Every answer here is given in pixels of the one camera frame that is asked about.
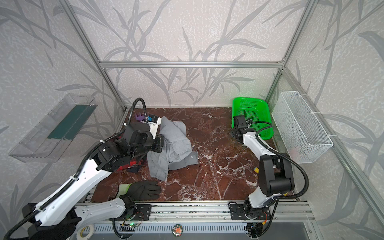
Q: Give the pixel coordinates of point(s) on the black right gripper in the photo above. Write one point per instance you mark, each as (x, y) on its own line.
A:
(238, 122)

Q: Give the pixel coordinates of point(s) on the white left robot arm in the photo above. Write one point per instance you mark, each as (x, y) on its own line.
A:
(57, 217)

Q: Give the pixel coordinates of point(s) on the purple pink toy rake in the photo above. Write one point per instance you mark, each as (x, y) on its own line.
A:
(140, 117)

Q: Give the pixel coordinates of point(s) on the white tape roll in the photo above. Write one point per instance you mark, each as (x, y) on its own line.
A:
(86, 233)

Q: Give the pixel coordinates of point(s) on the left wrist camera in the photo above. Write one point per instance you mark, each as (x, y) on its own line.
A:
(154, 122)

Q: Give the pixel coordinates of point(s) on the black green work glove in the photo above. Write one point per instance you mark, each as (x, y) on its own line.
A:
(140, 191)

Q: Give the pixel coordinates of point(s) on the grey long sleeve shirt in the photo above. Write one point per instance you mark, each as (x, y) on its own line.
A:
(176, 153)

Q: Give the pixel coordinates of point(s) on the aluminium frame rails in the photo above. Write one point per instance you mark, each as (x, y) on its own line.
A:
(205, 53)

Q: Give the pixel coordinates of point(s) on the red black plaid shirt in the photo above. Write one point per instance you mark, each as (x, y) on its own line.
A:
(129, 165)

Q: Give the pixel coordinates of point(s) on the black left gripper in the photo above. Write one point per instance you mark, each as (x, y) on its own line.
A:
(159, 143)

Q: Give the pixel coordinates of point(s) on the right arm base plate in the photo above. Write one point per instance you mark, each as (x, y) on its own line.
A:
(240, 211)

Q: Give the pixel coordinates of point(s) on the green plastic basket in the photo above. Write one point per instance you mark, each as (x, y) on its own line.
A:
(257, 110)

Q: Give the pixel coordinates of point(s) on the round red emblem button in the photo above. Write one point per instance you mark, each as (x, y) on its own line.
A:
(177, 230)

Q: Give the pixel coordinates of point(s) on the white wire mesh basket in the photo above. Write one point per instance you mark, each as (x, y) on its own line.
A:
(301, 131)

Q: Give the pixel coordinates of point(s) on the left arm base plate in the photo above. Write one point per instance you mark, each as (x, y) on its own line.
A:
(139, 212)

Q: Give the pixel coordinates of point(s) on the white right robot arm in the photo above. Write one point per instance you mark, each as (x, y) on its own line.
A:
(275, 170)

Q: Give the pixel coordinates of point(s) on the clear plastic wall shelf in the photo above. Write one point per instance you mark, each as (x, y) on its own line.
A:
(50, 138)

